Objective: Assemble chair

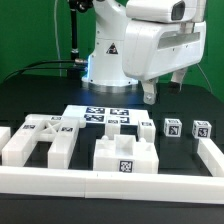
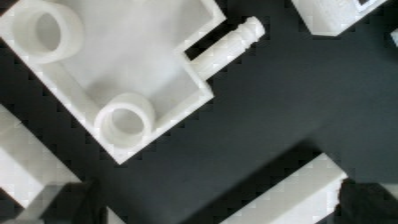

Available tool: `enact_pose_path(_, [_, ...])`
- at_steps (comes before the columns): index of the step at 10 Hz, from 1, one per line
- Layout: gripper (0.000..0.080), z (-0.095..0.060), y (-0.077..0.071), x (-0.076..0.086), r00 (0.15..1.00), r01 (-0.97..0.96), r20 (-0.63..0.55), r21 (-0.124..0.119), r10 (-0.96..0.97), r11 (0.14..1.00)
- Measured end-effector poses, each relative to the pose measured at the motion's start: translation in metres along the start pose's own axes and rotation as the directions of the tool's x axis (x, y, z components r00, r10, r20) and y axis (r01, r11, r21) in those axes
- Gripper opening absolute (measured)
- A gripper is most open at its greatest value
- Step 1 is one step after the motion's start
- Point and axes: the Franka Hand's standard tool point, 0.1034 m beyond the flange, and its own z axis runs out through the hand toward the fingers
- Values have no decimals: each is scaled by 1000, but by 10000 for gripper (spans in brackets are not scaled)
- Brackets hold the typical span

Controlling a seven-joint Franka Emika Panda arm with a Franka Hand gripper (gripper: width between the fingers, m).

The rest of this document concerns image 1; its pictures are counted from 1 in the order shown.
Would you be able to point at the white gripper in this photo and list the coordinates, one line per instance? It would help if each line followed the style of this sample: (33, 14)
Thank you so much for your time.
(154, 49)

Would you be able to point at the white chair seat part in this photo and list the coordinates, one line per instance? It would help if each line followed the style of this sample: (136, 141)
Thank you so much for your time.
(125, 154)

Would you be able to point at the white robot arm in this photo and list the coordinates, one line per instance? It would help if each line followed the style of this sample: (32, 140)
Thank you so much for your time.
(105, 72)

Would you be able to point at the white tagged cube left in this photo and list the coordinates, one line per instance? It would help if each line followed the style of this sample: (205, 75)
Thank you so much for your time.
(172, 127)

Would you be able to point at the white tagged cube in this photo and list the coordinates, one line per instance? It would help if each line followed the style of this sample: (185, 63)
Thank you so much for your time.
(201, 129)
(172, 127)

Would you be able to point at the white tagged cube right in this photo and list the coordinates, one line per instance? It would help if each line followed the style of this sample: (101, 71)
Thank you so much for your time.
(201, 129)

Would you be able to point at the white U-shaped fence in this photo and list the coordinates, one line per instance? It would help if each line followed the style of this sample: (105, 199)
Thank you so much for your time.
(90, 184)

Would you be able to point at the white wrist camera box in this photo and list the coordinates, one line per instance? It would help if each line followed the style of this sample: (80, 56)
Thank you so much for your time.
(165, 11)

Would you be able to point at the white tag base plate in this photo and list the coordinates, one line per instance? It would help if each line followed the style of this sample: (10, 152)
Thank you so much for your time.
(100, 115)

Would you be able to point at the black camera stand pole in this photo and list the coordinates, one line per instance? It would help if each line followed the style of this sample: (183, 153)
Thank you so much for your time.
(79, 66)

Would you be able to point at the white chair back frame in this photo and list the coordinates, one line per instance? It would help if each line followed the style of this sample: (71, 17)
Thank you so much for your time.
(61, 132)

